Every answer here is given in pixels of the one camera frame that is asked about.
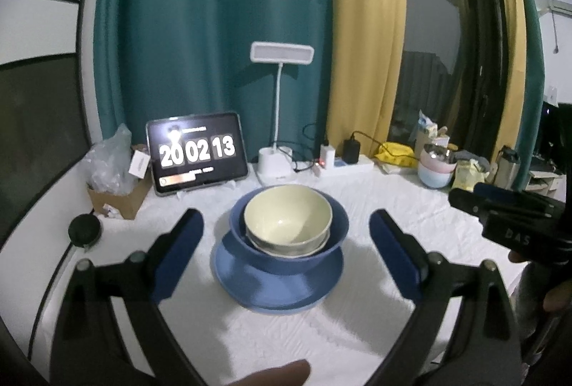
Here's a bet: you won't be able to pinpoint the blue bowl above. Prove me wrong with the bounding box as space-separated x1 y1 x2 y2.
229 185 349 275

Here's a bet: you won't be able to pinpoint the blue plate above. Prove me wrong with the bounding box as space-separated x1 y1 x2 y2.
211 233 344 315

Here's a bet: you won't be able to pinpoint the cream bowl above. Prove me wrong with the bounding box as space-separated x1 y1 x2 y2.
243 185 334 246

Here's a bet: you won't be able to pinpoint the pink strawberry bowl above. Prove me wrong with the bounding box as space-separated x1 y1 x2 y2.
246 230 331 258

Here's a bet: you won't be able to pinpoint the stacked pastel bowls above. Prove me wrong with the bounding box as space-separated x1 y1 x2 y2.
418 144 457 189

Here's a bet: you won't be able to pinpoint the person hand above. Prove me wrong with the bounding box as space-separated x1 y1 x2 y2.
229 360 311 386

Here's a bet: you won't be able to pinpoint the metal thermos bottle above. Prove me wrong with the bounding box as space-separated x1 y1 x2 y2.
493 146 521 189

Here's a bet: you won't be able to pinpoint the cardboard box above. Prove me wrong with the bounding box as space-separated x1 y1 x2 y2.
87 171 151 221

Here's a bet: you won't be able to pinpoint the black round pouch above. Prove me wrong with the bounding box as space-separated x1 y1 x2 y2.
68 214 103 248

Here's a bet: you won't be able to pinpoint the yellow cloth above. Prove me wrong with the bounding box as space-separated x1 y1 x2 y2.
374 141 418 168

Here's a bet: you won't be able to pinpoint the small white box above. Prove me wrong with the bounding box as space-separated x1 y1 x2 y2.
128 150 150 179

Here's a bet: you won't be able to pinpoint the tablet showing clock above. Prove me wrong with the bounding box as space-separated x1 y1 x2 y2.
146 111 248 196

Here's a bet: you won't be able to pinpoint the white power strip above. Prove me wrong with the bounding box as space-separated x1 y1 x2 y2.
311 155 375 178

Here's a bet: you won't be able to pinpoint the clear plastic bag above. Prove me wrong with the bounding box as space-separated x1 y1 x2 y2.
80 124 138 196

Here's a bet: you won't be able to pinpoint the black charger adapter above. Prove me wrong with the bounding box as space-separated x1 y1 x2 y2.
341 137 361 164

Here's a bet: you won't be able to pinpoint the white charger adapter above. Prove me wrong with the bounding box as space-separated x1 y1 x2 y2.
319 144 335 170

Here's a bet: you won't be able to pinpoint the white desk lamp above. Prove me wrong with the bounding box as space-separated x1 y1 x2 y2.
250 41 314 185

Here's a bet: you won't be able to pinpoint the teal curtain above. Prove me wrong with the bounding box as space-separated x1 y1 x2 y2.
93 0 332 160

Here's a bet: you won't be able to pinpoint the yellow curtain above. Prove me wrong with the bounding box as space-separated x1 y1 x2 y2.
327 0 407 150

